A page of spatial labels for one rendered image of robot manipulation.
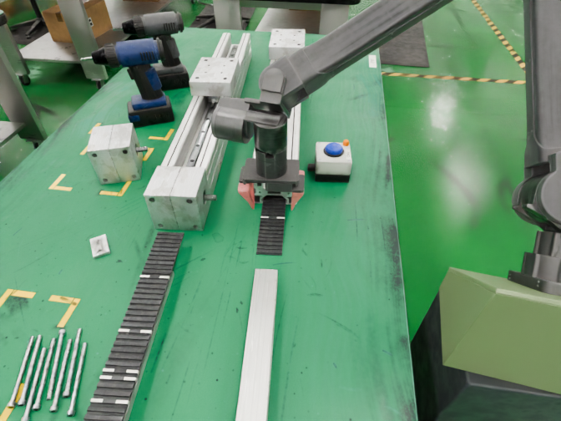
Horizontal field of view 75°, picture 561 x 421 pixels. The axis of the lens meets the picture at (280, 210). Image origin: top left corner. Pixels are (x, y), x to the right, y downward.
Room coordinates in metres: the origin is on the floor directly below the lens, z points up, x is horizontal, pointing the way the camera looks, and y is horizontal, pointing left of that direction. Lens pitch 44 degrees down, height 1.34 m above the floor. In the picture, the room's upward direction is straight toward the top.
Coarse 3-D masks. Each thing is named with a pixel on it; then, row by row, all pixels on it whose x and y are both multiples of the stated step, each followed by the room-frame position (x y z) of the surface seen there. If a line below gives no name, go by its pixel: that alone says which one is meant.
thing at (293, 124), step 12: (300, 108) 0.86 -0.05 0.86; (288, 120) 0.86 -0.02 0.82; (300, 120) 0.80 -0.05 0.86; (288, 132) 0.75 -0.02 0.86; (288, 144) 0.70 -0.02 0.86; (288, 156) 0.65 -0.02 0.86; (264, 192) 0.59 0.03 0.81; (276, 192) 0.60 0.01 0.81; (288, 192) 0.59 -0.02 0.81; (288, 204) 0.59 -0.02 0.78
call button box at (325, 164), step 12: (324, 144) 0.73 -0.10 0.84; (324, 156) 0.68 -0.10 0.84; (336, 156) 0.68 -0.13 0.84; (348, 156) 0.68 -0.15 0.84; (312, 168) 0.70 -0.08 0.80; (324, 168) 0.67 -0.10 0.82; (336, 168) 0.66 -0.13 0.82; (348, 168) 0.66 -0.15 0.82; (324, 180) 0.66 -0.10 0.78; (336, 180) 0.66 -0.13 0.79; (348, 180) 0.66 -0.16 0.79
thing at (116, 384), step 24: (168, 240) 0.46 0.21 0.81; (168, 264) 0.40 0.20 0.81; (144, 288) 0.35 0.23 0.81; (144, 312) 0.30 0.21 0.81; (120, 336) 0.26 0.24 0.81; (144, 336) 0.26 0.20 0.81; (120, 360) 0.23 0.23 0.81; (120, 384) 0.19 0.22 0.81; (96, 408) 0.16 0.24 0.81; (120, 408) 0.16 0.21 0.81
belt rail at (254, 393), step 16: (256, 272) 0.38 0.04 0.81; (272, 272) 0.38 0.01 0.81; (256, 288) 0.35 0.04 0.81; (272, 288) 0.35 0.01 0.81; (256, 304) 0.32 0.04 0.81; (272, 304) 0.32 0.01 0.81; (256, 320) 0.29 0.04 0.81; (272, 320) 0.29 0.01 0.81; (256, 336) 0.27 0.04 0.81; (272, 336) 0.27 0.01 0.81; (256, 352) 0.24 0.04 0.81; (256, 368) 0.22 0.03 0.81; (240, 384) 0.20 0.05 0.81; (256, 384) 0.20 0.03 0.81; (240, 400) 0.17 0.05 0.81; (256, 400) 0.17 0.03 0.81; (240, 416) 0.16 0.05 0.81; (256, 416) 0.16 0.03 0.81
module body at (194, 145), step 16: (224, 48) 1.26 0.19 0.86; (240, 48) 1.25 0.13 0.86; (240, 64) 1.13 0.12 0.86; (240, 80) 1.11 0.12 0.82; (224, 96) 0.92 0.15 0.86; (192, 112) 0.84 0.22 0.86; (208, 112) 0.89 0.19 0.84; (192, 128) 0.78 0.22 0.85; (208, 128) 0.81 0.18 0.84; (176, 144) 0.70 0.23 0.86; (192, 144) 0.76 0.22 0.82; (208, 144) 0.70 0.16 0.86; (224, 144) 0.79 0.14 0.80; (176, 160) 0.64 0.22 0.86; (192, 160) 0.67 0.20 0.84; (208, 160) 0.64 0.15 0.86; (208, 176) 0.61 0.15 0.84
